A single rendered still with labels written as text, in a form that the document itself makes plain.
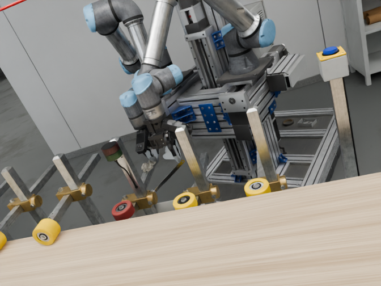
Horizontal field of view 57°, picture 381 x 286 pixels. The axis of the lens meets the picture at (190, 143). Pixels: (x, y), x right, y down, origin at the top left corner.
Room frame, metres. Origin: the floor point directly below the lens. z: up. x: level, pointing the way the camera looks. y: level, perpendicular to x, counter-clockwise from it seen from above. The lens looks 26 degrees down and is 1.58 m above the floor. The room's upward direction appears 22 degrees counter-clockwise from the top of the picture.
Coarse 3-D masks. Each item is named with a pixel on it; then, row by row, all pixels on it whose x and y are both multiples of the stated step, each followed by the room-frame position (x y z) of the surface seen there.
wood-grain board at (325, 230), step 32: (288, 192) 0.83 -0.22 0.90; (320, 192) 0.78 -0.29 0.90; (352, 192) 0.73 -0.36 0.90; (128, 224) 0.99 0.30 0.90; (160, 224) 0.92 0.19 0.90; (192, 224) 0.86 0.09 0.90; (224, 224) 0.81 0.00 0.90; (256, 224) 0.76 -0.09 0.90; (288, 224) 0.71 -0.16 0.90; (320, 224) 0.67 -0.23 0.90; (352, 224) 0.63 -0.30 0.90; (0, 256) 1.11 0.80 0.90; (32, 256) 1.03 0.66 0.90; (64, 256) 0.96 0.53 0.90; (96, 256) 0.89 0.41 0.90; (128, 256) 0.84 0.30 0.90; (160, 256) 0.78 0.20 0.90; (192, 256) 0.74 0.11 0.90; (224, 256) 0.69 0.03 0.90; (256, 256) 0.65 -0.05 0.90; (288, 256) 0.61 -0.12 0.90; (320, 256) 0.58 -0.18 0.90; (352, 256) 0.55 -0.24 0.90
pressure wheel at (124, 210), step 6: (120, 204) 1.13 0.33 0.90; (126, 204) 1.11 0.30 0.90; (132, 204) 1.10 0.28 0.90; (114, 210) 1.10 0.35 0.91; (120, 210) 1.09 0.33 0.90; (126, 210) 1.07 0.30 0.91; (132, 210) 1.08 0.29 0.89; (114, 216) 1.08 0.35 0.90; (120, 216) 1.06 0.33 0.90; (126, 216) 1.06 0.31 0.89
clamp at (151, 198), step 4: (148, 192) 1.19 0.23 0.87; (152, 192) 1.18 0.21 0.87; (128, 196) 1.22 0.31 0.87; (132, 196) 1.20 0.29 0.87; (148, 196) 1.17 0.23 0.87; (152, 196) 1.16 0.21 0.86; (156, 196) 1.19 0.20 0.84; (124, 200) 1.20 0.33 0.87; (132, 200) 1.18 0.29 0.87; (136, 200) 1.17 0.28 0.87; (140, 200) 1.17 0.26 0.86; (144, 200) 1.16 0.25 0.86; (148, 200) 1.16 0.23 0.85; (152, 200) 1.15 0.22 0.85; (156, 200) 1.18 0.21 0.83; (140, 204) 1.17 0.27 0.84; (144, 204) 1.16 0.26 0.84; (148, 204) 1.16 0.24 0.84; (152, 204) 1.16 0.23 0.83; (140, 208) 1.17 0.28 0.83; (144, 208) 1.17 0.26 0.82
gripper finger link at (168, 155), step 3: (174, 147) 1.19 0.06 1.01; (168, 150) 1.19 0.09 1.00; (165, 153) 1.20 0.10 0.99; (168, 153) 1.19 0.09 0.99; (171, 153) 1.19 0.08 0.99; (177, 153) 1.19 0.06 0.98; (165, 156) 1.20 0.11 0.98; (168, 156) 1.20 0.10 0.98; (171, 156) 1.19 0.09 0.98; (177, 156) 1.18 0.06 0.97; (177, 159) 1.19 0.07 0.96; (180, 159) 1.20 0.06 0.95
